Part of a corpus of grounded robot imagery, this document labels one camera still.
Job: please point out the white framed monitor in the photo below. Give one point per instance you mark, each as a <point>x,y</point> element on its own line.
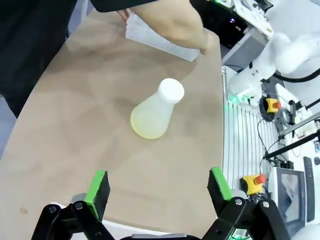
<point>287,197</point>

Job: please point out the white slatted base plate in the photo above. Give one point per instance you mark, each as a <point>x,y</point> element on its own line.
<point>240,140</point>

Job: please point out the white round flask cap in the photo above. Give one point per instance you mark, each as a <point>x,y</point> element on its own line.
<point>171,90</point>

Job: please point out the person's left hand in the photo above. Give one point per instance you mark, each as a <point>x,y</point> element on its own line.
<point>211,42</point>

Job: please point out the person's right hand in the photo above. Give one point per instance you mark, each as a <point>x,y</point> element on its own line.
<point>123,14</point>

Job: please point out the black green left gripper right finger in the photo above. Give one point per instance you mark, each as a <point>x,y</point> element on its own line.
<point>217,190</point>

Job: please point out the yellow red emergency stop button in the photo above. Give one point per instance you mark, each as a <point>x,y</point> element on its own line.
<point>253,183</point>
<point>272,105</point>

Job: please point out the white perforated basket with label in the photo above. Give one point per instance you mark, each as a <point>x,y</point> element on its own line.
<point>155,40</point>

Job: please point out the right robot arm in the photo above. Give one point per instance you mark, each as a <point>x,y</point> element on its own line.
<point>275,57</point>

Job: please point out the black keyboard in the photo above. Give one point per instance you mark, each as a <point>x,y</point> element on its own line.
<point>309,190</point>

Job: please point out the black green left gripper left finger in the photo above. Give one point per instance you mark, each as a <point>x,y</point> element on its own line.
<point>98,195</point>

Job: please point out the person in black t-shirt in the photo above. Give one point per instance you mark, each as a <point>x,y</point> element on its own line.
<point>30,50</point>

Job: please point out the black computer cabinet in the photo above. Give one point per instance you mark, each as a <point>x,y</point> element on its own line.
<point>220,22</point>

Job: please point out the translucent plastic conical flask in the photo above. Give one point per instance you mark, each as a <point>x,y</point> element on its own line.
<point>150,120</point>

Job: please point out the black metal boom bar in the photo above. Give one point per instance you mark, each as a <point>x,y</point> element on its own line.
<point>292,145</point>

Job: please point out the person's left forearm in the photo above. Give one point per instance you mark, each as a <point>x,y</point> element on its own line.
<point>175,22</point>

